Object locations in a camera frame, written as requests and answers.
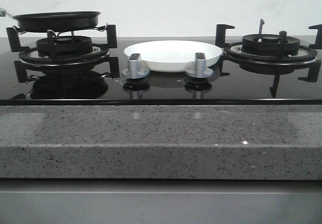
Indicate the silver right stove knob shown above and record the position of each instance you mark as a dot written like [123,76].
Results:
[199,71]

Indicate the black left gas burner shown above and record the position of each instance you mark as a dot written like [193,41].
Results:
[65,46]

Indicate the black right pan support grate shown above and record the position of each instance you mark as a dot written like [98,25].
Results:
[276,63]

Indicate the black frying pan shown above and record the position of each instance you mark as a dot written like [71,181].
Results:
[55,21]

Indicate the black glass gas hob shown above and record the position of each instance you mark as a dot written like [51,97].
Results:
[232,83]

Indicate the black gas burner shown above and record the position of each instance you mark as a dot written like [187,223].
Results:
[65,46]
[268,43]

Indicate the silver left stove knob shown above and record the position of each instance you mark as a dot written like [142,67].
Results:
[135,70]

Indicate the black left pan support grate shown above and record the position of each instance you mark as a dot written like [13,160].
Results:
[61,65]

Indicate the white ceramic plate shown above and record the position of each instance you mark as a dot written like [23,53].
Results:
[173,55]

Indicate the black right gas burner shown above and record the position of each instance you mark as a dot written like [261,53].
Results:
[268,43]

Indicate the grey speckled stone countertop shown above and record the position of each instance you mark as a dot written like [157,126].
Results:
[161,142]

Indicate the black pan support grate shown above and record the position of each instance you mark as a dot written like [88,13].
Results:
[61,65]
[276,63]

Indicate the silver stove knob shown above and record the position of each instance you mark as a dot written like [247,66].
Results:
[135,70]
[199,71]

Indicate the grey cabinet front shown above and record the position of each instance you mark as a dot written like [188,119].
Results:
[160,201]

